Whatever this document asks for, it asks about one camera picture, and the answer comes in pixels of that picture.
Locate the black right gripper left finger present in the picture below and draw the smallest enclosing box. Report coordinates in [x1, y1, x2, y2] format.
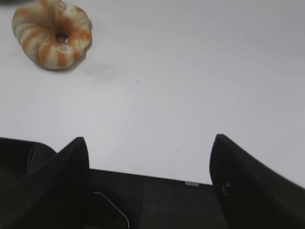
[0, 137, 89, 229]

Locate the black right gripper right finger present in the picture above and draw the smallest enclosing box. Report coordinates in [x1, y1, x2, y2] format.
[209, 134, 305, 229]

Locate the orange striped small pumpkin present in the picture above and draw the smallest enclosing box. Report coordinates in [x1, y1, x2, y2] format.
[11, 0, 92, 70]

